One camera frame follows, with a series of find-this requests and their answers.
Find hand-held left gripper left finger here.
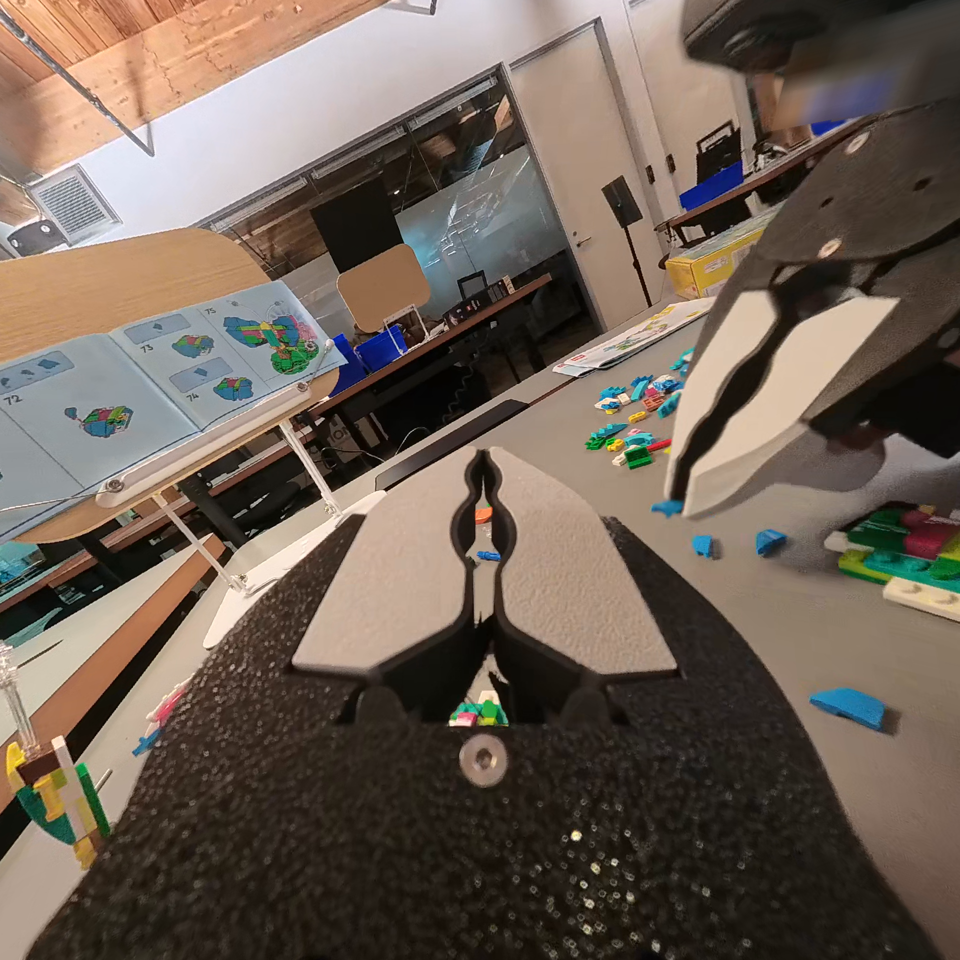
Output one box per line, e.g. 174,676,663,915
291,447,486,681

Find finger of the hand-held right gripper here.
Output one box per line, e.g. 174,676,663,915
663,289,783,504
682,297,903,521

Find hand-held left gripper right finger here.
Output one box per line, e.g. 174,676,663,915
486,446,681,678

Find lego instruction booklet on table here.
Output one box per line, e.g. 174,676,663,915
552,297,717,377

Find yellow lego box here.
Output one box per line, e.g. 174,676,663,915
665,204,787,301

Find pile of loose lego pieces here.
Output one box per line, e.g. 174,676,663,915
584,346,699,471

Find pink green lego cluster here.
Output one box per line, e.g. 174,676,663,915
447,689,510,728

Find colourful flat lego build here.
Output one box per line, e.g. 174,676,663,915
823,504,960,622

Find pink white lego pieces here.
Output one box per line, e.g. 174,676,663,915
132,677,194,757

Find large blue lego slope piece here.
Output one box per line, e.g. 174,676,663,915
809,687,887,731

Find open lego instruction booklet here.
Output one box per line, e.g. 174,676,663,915
0,280,348,543

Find clear lego rod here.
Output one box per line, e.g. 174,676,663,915
0,643,36,753

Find small green yellow lego build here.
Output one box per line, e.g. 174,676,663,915
5,737,111,870

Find blue storage bin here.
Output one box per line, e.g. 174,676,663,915
327,328,411,395
678,159,745,213

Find black speaker on stand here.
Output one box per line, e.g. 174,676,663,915
600,175,655,310

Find white door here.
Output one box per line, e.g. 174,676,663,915
507,16,670,331

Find long wooden background table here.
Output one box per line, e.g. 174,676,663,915
309,273,554,421

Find wooden book stand board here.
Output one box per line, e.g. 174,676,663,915
0,227,340,546

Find ceiling air vent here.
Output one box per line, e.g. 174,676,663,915
28,163,123,246

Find white book stand frame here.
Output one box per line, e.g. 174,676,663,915
95,358,388,651

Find black wall screen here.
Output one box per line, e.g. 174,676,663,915
309,175,407,276

